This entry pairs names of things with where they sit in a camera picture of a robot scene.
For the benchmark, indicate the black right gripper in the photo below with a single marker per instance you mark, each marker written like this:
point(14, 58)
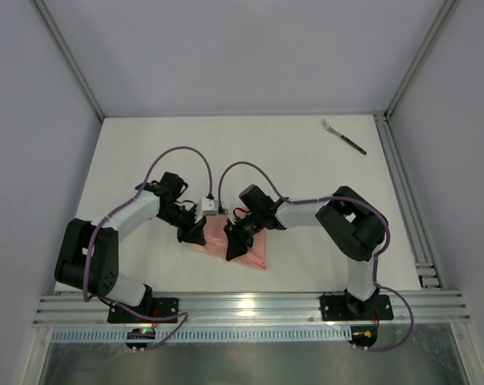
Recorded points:
point(237, 235)

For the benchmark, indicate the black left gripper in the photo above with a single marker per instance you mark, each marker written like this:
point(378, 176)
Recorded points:
point(191, 229)

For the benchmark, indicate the pink satin napkin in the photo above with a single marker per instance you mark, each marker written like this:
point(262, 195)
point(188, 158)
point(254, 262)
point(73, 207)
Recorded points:
point(217, 244)

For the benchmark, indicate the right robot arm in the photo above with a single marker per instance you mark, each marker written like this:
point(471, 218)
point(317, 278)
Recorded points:
point(355, 227)

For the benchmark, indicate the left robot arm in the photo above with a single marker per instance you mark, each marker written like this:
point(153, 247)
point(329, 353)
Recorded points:
point(89, 255)

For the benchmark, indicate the left controller board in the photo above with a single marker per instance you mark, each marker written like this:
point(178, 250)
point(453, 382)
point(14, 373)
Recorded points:
point(140, 338)

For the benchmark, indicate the controller board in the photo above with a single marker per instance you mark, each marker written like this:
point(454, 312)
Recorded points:
point(140, 338)
point(362, 337)

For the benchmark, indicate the metal fork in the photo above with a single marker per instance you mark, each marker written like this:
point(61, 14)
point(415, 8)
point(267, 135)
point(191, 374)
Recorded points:
point(344, 138)

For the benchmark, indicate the right controller board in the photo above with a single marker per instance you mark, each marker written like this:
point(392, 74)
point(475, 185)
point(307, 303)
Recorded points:
point(362, 337)

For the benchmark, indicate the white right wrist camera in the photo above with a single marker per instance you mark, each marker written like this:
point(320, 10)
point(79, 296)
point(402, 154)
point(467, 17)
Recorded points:
point(228, 211)

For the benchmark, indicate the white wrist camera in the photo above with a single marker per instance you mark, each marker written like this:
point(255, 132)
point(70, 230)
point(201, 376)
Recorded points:
point(205, 207)
point(228, 211)

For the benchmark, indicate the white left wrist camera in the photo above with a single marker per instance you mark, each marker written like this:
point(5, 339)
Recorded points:
point(205, 207)

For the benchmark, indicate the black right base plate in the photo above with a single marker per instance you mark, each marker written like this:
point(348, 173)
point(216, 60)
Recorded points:
point(338, 306)

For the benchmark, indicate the slotted cable duct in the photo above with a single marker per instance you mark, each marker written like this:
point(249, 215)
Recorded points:
point(206, 334)

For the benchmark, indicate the aluminium right side rail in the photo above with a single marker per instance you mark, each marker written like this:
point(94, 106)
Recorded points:
point(422, 250)

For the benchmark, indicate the aluminium rail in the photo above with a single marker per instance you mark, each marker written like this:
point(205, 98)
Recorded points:
point(247, 309)
point(422, 250)

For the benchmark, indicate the aluminium front rail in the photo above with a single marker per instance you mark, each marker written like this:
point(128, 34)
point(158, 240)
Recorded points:
point(247, 309)

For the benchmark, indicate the left frame post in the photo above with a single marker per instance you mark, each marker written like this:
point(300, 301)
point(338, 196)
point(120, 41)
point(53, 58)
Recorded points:
point(63, 48)

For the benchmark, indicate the frame post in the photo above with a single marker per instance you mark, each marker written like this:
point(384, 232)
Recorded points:
point(63, 48)
point(422, 53)

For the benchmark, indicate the right frame post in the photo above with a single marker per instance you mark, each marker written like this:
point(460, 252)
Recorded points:
point(422, 53)

